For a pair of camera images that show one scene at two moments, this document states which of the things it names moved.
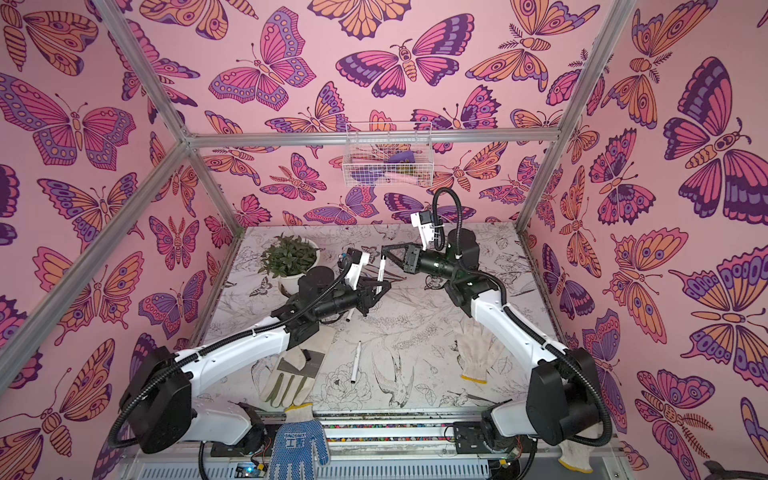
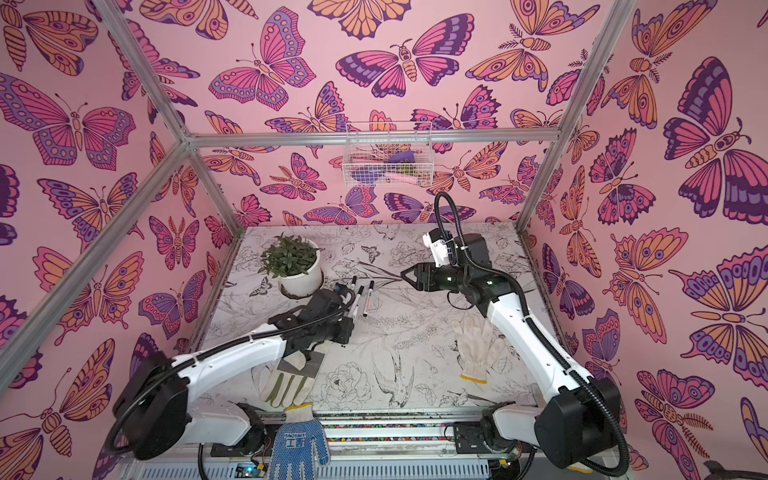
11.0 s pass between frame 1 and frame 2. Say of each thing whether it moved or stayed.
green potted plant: stayed
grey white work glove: stayed
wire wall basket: stayed
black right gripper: moved
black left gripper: moved
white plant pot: stayed
